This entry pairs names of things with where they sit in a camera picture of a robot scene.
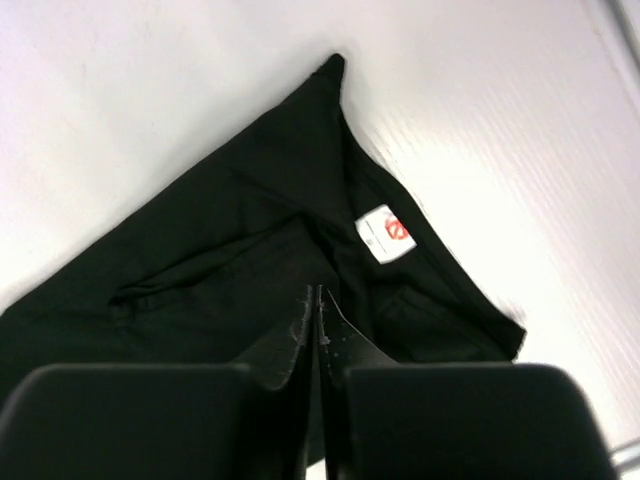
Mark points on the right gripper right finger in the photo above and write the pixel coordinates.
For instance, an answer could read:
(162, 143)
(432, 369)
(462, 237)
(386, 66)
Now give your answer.
(385, 420)

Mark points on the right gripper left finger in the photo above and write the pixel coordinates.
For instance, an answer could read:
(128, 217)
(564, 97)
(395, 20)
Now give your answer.
(246, 419)

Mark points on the black t-shirt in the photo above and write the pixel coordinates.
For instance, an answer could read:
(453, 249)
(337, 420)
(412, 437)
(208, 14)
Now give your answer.
(214, 261)

